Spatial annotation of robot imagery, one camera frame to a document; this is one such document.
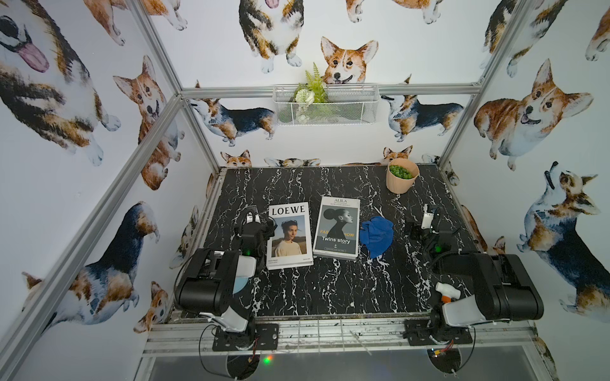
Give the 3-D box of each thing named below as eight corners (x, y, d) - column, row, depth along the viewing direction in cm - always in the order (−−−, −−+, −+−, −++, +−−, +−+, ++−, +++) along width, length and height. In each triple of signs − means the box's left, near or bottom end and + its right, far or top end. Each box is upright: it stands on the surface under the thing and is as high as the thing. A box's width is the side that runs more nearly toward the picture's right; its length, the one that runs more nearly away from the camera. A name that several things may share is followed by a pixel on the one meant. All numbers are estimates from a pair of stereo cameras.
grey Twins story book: (312, 255, 93) (312, 251, 90) (322, 200, 110) (322, 194, 107) (357, 261, 91) (358, 257, 88) (359, 204, 108) (360, 199, 105)
